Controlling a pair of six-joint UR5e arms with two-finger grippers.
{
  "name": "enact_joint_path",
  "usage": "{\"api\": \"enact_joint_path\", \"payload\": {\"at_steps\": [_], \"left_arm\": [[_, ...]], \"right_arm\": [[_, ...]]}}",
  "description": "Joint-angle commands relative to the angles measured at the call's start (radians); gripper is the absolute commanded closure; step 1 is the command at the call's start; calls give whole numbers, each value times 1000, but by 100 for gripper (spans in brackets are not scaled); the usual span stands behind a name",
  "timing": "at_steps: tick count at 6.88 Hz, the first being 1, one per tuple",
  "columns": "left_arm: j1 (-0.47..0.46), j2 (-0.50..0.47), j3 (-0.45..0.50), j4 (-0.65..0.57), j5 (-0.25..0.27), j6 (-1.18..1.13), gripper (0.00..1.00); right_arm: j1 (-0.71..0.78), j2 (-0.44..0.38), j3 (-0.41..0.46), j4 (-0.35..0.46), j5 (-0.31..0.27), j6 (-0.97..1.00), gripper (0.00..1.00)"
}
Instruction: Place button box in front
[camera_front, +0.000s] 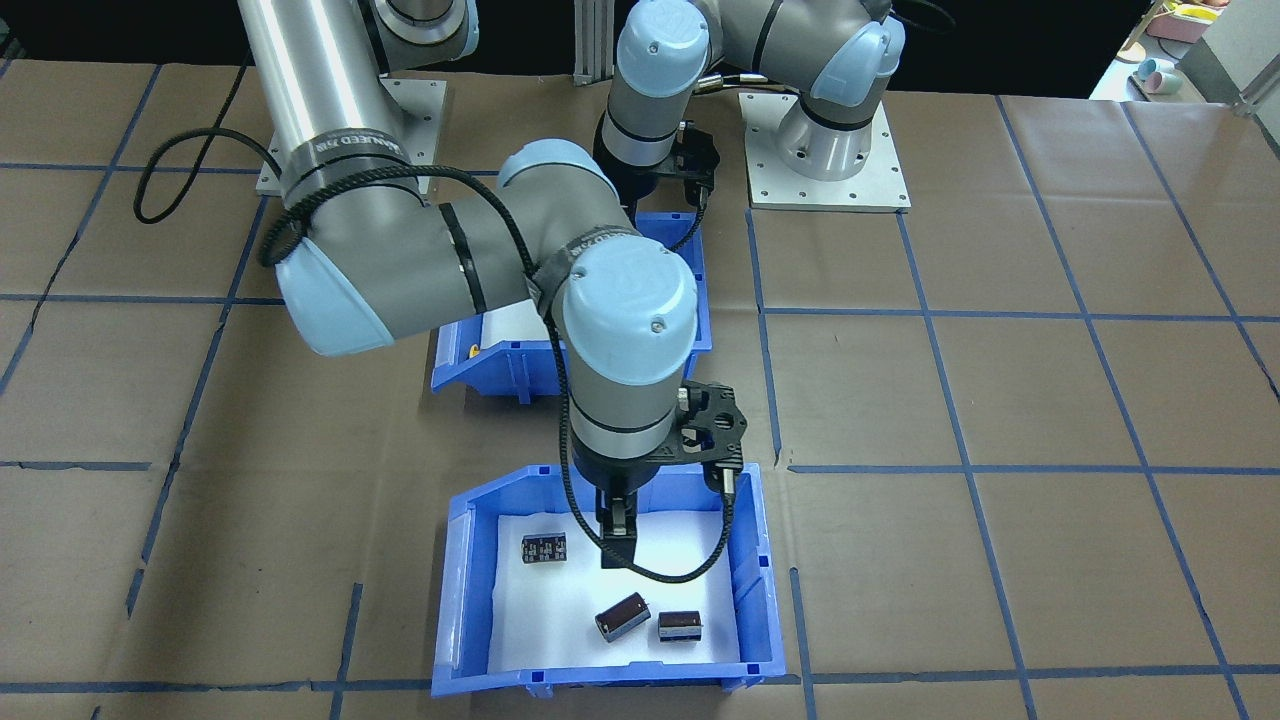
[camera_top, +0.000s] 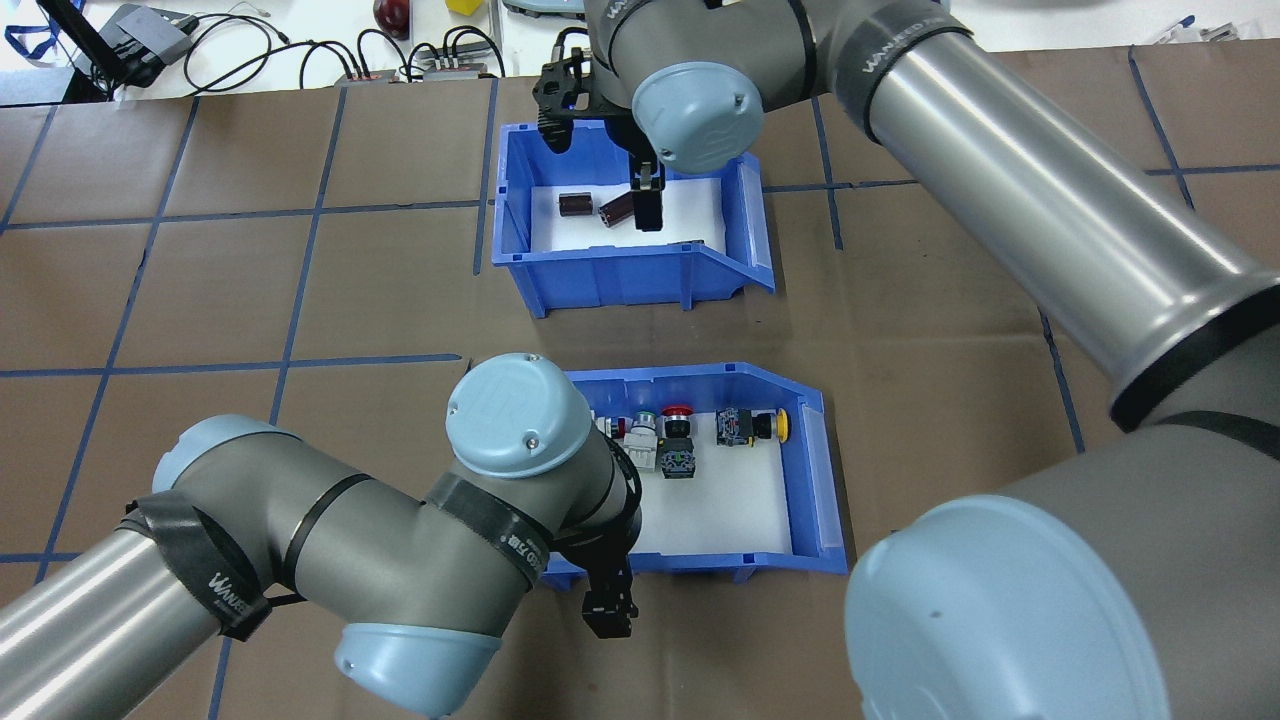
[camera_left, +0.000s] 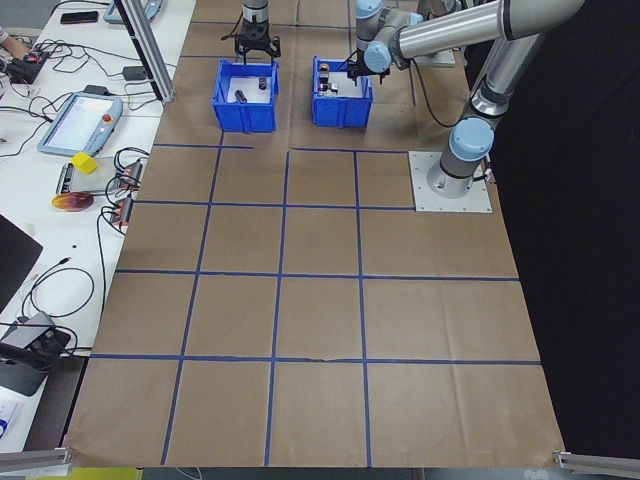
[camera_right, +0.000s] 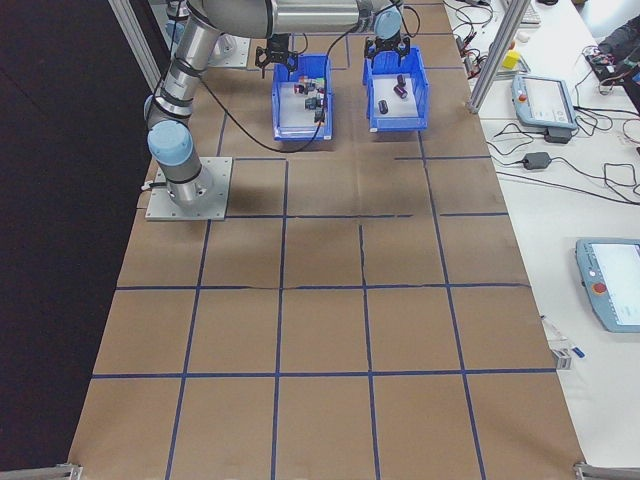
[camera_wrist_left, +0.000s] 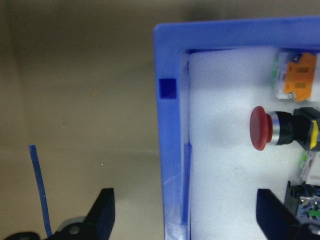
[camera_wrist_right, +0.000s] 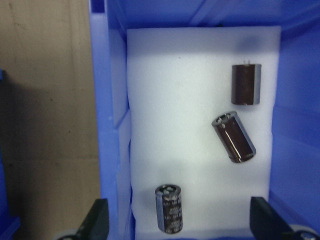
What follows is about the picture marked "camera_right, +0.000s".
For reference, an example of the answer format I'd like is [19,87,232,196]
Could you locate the grey teach pendant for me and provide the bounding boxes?
[510,73,581,132]
[573,237,640,335]

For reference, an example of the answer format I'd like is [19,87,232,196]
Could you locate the metal corner bracket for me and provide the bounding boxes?
[0,462,84,480]

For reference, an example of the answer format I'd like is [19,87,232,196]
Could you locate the blue bin with capacitors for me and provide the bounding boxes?
[362,47,431,134]

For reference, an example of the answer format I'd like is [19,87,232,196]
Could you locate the blue bin with buttons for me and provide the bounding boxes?
[271,53,335,142]

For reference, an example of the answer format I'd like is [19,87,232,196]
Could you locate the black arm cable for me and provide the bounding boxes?
[192,0,421,154]

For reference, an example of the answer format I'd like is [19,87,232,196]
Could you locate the aluminium post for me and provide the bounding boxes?
[464,0,532,114]

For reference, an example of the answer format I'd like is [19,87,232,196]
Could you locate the small grey box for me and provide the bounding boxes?
[551,344,575,372]

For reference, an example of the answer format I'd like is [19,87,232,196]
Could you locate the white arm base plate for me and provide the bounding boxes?
[144,156,234,221]
[206,35,251,70]

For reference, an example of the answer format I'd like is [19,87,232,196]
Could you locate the black power cable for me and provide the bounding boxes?
[487,122,640,204]

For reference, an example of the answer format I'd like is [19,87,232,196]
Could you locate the white keyboard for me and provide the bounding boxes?
[517,0,545,26]

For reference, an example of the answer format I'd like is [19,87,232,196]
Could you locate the black frame cover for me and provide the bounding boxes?
[0,0,174,474]

